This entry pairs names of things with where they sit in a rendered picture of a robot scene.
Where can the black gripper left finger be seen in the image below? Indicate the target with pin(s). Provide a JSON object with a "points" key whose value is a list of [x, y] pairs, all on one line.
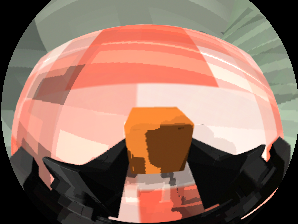
{"points": [[103, 178]]}

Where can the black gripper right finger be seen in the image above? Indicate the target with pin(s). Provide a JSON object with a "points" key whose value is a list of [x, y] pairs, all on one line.
{"points": [[214, 170]]}

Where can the orange block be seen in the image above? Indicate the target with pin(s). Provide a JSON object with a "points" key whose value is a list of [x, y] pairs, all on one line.
{"points": [[158, 140]]}

